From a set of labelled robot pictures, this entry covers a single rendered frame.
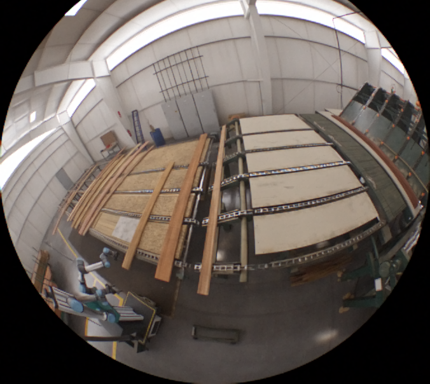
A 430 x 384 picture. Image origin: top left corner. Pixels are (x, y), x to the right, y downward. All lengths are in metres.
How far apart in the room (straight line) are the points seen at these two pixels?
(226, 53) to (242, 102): 2.45
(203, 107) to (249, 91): 2.21
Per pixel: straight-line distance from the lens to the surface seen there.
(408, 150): 4.44
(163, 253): 1.81
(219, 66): 6.25
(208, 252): 1.51
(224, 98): 6.30
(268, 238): 1.39
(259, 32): 5.53
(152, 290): 2.92
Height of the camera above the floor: 2.35
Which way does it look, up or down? 38 degrees down
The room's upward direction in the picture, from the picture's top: 17 degrees counter-clockwise
